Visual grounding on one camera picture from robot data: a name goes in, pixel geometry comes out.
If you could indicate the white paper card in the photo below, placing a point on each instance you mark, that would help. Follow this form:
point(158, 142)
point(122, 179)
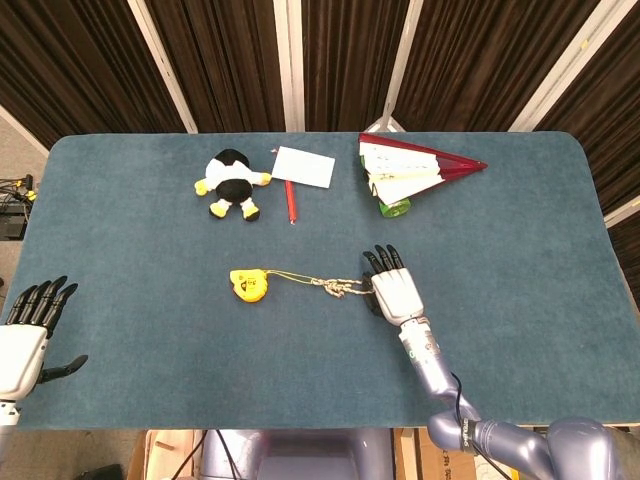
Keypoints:
point(304, 166)

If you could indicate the silver-blue robot torso base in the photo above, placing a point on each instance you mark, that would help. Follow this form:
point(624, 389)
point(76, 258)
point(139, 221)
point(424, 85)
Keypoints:
point(310, 457)

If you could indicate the black and white plush toy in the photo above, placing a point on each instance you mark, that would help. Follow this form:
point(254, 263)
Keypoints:
point(231, 177)

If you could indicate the blue felt table mat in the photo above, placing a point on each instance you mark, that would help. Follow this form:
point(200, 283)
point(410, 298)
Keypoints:
point(150, 300)

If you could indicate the brown cardboard box with print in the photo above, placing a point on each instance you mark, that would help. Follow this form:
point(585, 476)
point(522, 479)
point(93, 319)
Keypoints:
point(425, 465)

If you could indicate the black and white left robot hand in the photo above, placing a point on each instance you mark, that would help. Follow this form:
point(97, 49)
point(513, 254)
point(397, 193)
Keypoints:
point(17, 357)

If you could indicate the dark brown pleated curtain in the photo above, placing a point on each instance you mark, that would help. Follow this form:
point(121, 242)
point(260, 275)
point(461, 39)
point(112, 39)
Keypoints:
point(235, 65)

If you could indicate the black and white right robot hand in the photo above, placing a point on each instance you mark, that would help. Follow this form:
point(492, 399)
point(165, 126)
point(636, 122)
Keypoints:
point(397, 295)

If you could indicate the green plastic bottle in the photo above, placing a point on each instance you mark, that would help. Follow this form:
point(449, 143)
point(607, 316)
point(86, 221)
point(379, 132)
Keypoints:
point(396, 209)

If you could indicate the light wooden crate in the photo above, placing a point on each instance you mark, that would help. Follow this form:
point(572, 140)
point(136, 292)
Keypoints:
point(165, 457)

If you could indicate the silver-blue right robot arm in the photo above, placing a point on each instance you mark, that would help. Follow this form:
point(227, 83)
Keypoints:
point(500, 435)

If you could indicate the red pen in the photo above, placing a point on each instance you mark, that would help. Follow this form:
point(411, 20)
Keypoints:
point(291, 202)

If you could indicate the red and white folding fan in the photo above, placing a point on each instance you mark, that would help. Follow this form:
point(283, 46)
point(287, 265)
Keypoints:
point(405, 170)

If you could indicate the black electronic device box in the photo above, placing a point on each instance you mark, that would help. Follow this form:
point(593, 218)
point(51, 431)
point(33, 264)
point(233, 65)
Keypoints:
point(12, 220)

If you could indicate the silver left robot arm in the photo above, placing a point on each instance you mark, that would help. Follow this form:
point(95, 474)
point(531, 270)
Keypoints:
point(7, 425)

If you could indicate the white metal frame post with foot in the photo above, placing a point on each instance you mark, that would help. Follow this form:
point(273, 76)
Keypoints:
point(400, 65)

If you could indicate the yellow tape measure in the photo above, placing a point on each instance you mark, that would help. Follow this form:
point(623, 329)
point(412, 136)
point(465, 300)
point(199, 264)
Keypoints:
point(247, 286)

